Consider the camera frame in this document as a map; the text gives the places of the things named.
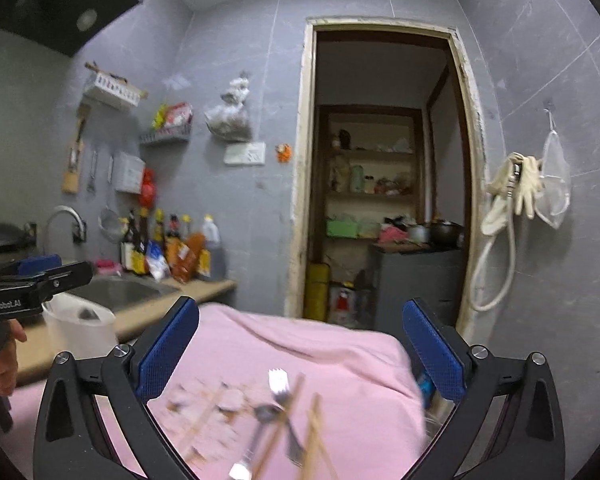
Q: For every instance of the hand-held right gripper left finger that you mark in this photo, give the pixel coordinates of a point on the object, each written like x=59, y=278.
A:
x=167, y=350

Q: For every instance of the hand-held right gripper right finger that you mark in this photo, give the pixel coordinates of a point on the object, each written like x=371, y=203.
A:
x=435, y=355

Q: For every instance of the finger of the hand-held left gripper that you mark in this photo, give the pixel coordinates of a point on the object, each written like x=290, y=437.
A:
x=39, y=264
x=67, y=277

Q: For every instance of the white plastic utensil holder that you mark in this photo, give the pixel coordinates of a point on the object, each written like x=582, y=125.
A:
x=77, y=330

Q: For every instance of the metal fork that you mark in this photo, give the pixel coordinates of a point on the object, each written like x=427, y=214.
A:
x=279, y=382

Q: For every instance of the person's left hand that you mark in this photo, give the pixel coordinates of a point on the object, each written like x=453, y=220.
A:
x=6, y=360

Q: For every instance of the blue plastic item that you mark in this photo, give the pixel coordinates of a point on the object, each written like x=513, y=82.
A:
x=426, y=385

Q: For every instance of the pink soap dish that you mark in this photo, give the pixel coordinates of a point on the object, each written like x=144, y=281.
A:
x=107, y=266

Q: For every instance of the black wok with lid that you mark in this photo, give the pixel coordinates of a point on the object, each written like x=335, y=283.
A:
x=0, y=240

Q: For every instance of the steel sink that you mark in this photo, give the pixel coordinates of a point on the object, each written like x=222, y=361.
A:
x=115, y=292

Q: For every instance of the metal faucet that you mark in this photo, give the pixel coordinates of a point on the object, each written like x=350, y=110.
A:
x=65, y=210

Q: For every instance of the metal strainer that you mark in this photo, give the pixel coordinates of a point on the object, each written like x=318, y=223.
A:
x=111, y=225

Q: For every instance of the wooden chopstick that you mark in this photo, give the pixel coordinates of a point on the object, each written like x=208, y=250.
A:
x=311, y=440
x=326, y=445
x=202, y=417
x=280, y=425

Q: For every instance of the row of condiment bottles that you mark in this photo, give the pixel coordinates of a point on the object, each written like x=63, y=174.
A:
x=137, y=245

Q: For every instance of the grey cabinet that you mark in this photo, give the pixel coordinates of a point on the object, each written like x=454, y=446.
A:
x=415, y=280

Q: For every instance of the white ceramic spoon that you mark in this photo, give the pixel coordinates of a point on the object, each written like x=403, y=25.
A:
x=230, y=397

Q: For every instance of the blue white seasoning bag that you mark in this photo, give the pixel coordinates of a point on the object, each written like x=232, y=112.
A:
x=157, y=260

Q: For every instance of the orange seasoning bag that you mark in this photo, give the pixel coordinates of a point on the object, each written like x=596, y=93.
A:
x=185, y=257

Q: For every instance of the hanging wooden board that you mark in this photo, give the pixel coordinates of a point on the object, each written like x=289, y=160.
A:
x=74, y=165

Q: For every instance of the red white bag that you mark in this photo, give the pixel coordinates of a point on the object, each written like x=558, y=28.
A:
x=342, y=305

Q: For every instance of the metal spoon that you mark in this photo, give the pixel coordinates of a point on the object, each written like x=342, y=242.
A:
x=265, y=414

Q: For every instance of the small hanging metal tool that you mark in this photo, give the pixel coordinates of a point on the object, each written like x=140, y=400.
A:
x=110, y=169

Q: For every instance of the red plastic bag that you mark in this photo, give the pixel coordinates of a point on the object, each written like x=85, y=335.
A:
x=148, y=189

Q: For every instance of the dark cooking pot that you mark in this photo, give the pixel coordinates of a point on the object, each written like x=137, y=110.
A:
x=447, y=234

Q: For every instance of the small metal pot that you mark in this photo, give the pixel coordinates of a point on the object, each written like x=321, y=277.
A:
x=420, y=234

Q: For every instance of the pink cloth bundle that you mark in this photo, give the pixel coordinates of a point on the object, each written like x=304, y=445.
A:
x=392, y=236

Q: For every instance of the yellow jug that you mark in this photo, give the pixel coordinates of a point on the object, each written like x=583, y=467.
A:
x=317, y=290

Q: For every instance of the green box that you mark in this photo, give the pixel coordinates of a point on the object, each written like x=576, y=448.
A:
x=342, y=228

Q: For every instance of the yellow green snack packet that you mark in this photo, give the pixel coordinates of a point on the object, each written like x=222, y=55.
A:
x=160, y=117

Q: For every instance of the cream rubber gloves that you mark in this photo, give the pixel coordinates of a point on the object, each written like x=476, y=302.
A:
x=525, y=185

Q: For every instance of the red white snack packet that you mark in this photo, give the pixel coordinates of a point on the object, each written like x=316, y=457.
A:
x=179, y=115

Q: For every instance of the wooden shelf unit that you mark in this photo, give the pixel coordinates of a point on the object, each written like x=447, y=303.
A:
x=325, y=185

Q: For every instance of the hanging clear plastic bag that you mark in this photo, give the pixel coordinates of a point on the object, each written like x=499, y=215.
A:
x=230, y=117

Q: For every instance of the black range hood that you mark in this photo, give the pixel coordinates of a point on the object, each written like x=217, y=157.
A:
x=55, y=0

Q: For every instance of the black wall socket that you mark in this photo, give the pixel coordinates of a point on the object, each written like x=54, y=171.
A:
x=30, y=231

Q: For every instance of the white wall box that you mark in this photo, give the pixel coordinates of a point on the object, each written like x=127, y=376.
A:
x=129, y=172

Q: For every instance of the grey wall basket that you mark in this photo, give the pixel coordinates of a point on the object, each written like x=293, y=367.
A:
x=165, y=136

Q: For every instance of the white wall rack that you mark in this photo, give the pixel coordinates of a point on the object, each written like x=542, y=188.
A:
x=112, y=91

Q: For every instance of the white wall socket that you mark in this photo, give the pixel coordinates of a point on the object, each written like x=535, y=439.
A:
x=245, y=154

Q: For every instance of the orange wall decoration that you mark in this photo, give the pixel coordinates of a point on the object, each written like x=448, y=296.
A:
x=283, y=153

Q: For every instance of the door frame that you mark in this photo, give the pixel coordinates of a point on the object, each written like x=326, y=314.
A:
x=305, y=160

